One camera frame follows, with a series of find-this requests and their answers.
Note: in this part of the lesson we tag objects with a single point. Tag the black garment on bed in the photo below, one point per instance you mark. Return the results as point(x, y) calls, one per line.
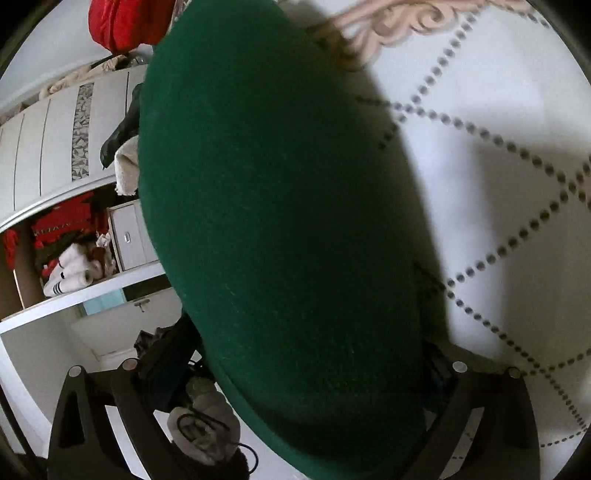
point(125, 130)

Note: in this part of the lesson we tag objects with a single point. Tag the white rolled socks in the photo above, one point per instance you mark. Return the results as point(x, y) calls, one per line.
point(74, 271)

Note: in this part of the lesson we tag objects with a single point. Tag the white quilted floral mat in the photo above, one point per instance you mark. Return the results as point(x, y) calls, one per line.
point(491, 110)

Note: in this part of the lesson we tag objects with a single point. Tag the green white varsity jacket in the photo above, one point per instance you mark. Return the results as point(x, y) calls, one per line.
point(280, 228)

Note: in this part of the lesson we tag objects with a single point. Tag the red folded duvet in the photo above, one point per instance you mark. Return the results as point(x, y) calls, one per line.
point(122, 25)

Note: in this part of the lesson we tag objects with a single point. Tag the red hanging clothes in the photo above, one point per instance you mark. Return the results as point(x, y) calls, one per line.
point(46, 236)

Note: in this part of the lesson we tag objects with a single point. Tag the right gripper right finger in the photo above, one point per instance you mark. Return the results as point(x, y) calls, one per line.
point(505, 442)

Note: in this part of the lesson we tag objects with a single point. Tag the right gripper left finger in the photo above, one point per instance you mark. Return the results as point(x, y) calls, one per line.
point(106, 423)

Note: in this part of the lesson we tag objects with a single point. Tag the cream fluffy garment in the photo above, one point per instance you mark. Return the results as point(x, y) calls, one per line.
point(126, 168)

